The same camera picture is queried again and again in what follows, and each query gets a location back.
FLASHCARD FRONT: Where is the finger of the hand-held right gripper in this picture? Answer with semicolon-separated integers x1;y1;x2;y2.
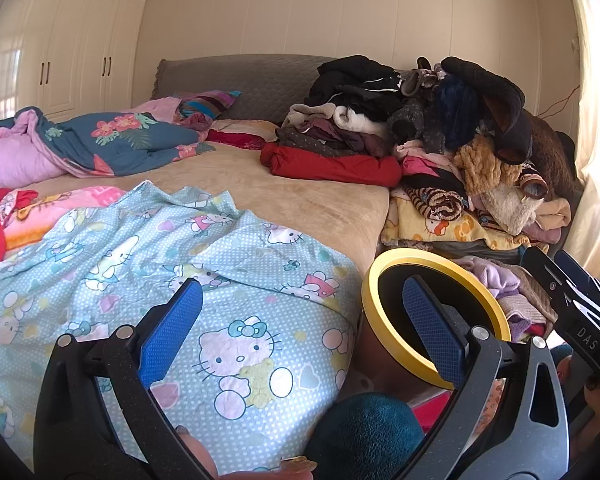
555;250;600;306
522;247;588;311

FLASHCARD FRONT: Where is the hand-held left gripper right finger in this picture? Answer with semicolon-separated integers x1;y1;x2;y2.
395;275;570;480

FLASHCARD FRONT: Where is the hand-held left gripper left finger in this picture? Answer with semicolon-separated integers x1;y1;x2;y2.
32;277;216;480

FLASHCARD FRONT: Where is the yellow rimmed trash bin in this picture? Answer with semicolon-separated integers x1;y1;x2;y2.
355;249;512;401

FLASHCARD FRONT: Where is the person's left hand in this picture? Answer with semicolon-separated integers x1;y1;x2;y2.
175;425;317;480

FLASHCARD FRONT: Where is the lilac fluffy garment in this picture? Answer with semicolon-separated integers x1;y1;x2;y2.
455;255;521;301

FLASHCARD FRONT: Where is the blue cartoon cat blanket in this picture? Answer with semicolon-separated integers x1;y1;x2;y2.
0;182;356;476

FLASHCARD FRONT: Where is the yellow cartoon blanket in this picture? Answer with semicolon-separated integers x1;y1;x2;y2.
380;195;551;253

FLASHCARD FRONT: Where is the brown striped knit garment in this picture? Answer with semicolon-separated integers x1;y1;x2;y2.
405;186;468;222

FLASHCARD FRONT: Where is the pink red cartoon blanket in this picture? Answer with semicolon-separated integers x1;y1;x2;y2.
2;185;128;251

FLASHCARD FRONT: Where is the beige plush bedspread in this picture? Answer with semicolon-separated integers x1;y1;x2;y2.
25;119;391;281

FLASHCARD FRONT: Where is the red folded garment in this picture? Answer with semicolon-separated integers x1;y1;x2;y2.
259;142;403;188

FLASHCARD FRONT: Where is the blue floral quilt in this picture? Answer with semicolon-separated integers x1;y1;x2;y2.
0;106;216;193

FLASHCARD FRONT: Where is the pile of assorted clothes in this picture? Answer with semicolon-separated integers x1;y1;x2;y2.
275;55;578;241

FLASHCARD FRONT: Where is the red patterned cloth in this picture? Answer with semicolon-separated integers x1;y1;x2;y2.
205;129;266;151

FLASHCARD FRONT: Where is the pink cloth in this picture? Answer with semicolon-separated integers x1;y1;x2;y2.
130;97;181;121

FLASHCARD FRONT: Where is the striped pillow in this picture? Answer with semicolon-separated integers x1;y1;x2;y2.
172;90;242;123

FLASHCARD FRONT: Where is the grey padded headboard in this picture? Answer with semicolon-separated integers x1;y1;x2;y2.
150;54;331;121

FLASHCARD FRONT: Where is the cream wardrobe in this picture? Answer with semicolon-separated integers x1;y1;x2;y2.
0;0;156;126

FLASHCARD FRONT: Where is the red cable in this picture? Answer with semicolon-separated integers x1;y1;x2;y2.
537;84;581;117

